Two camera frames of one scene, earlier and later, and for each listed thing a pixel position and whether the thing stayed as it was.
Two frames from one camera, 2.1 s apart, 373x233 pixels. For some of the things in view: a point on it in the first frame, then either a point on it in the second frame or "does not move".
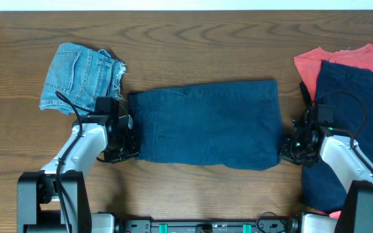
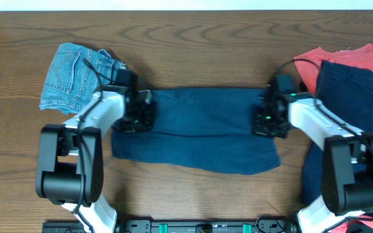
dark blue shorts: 236,125 does not move
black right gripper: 285,153 -> 258,129
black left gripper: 129,149 -> 146,116
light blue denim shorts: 78,76 does not move
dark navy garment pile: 363,101 does not move
